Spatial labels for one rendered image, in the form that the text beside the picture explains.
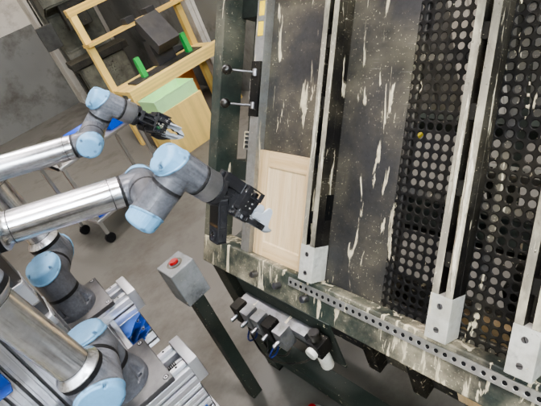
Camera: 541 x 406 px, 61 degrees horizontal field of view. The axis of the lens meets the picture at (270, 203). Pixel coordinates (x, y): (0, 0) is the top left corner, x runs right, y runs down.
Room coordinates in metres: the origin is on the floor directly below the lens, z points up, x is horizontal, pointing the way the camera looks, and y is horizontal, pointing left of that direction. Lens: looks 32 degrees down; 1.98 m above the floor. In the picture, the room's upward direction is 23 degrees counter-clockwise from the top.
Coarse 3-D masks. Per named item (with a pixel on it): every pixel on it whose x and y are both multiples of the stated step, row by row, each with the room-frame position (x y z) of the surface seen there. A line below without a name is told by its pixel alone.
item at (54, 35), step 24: (48, 0) 7.46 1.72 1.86; (72, 0) 7.60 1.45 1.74; (48, 24) 7.45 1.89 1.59; (96, 24) 8.11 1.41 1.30; (48, 48) 7.39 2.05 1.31; (72, 48) 7.94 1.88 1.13; (96, 48) 7.92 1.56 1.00; (120, 48) 7.56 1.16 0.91; (96, 72) 7.43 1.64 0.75; (120, 72) 7.53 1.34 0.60
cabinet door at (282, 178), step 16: (272, 160) 1.53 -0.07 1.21; (288, 160) 1.46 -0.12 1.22; (304, 160) 1.39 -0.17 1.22; (272, 176) 1.51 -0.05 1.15; (288, 176) 1.44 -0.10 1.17; (304, 176) 1.37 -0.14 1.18; (272, 192) 1.48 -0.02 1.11; (288, 192) 1.42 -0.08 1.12; (304, 192) 1.35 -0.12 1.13; (272, 208) 1.46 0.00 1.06; (288, 208) 1.39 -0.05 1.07; (304, 208) 1.33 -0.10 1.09; (272, 224) 1.44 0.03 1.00; (288, 224) 1.37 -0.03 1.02; (256, 240) 1.48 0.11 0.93; (272, 240) 1.41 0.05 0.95; (288, 240) 1.35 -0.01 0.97; (272, 256) 1.39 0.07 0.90; (288, 256) 1.32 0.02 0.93
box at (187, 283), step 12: (180, 252) 1.63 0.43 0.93; (180, 264) 1.54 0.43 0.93; (192, 264) 1.54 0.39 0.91; (168, 276) 1.50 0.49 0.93; (180, 276) 1.51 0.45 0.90; (192, 276) 1.53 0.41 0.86; (180, 288) 1.49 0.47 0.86; (192, 288) 1.51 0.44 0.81; (204, 288) 1.54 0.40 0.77; (180, 300) 1.55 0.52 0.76; (192, 300) 1.50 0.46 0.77
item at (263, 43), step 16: (272, 0) 1.75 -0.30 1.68; (272, 16) 1.74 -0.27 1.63; (256, 32) 1.75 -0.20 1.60; (272, 32) 1.73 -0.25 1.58; (256, 48) 1.73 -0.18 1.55; (256, 128) 1.62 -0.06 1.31; (256, 144) 1.60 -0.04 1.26; (256, 160) 1.58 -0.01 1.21; (256, 176) 1.57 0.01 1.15; (256, 192) 1.55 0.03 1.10
